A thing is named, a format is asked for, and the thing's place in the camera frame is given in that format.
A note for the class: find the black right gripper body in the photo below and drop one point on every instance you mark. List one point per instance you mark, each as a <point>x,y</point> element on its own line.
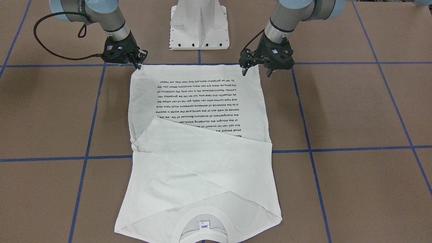
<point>129,45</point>

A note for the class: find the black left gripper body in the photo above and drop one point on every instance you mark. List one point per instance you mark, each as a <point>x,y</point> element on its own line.
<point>263,47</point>

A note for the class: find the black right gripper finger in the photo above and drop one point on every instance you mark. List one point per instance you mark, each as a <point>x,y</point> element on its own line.
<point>142,55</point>
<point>137,63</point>

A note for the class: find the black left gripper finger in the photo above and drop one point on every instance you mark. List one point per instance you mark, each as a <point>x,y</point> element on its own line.
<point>269,72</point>
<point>245,68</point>

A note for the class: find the white long-sleeve printed shirt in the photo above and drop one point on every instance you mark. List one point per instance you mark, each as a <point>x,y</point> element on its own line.
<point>202,156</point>

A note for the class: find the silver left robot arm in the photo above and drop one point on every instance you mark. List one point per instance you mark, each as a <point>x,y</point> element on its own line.
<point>288,13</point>

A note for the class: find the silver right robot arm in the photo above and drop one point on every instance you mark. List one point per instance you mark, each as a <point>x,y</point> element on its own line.
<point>105,12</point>

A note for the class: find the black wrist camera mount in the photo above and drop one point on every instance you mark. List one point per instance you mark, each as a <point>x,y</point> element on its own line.
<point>247,58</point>

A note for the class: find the white camera stand column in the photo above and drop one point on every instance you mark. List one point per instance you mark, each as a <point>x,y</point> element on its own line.
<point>199,25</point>

